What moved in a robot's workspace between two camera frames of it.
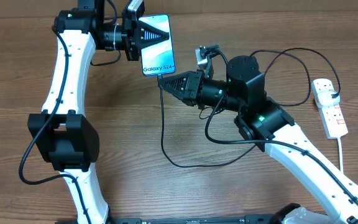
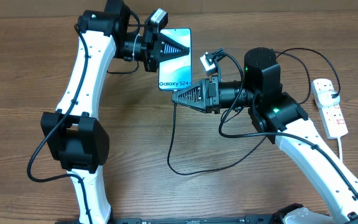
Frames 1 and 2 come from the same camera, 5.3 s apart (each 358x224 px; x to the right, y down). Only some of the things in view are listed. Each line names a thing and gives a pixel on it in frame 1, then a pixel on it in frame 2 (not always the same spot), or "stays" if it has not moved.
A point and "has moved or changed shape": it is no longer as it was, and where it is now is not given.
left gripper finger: (147, 35) -> (168, 48)
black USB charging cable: (250, 150) -> (261, 140)
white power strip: (332, 117) stays
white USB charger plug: (326, 99) stays
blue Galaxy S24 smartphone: (158, 58) has moved or changed shape
